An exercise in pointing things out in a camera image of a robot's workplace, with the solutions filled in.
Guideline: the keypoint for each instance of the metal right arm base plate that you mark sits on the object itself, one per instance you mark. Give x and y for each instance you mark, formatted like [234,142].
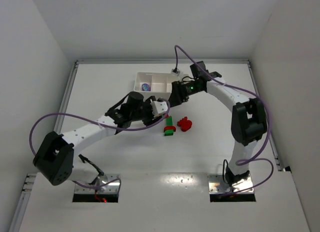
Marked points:
[217,186]

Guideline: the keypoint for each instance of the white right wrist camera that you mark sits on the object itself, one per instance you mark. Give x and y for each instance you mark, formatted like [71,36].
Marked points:
[176,72]

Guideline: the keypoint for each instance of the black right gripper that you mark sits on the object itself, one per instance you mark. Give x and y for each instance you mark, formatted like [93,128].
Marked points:
[175,94]

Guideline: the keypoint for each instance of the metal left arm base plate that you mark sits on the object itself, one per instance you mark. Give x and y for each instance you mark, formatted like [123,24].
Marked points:
[108,184]

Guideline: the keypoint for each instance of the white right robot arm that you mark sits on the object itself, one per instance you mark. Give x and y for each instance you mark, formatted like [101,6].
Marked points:
[248,123]

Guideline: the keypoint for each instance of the white compartment tray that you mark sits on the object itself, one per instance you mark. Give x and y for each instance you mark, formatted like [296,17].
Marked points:
[160,83]

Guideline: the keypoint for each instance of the red rounded lego brick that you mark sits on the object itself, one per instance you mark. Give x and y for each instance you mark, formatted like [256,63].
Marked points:
[185,124]

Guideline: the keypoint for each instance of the green number lego brick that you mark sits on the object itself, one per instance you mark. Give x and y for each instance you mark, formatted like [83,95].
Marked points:
[169,121]

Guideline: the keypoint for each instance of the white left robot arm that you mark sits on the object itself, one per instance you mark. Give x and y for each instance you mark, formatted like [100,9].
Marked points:
[59,157]

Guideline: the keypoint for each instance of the purple flower lego brick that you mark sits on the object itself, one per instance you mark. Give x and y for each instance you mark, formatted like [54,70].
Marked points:
[145,87]

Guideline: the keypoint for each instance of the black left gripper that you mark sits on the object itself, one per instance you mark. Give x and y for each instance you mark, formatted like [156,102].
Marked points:
[148,115]

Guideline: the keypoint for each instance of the red green rounded lego stack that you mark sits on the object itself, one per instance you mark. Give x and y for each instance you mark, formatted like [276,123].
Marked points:
[169,130]

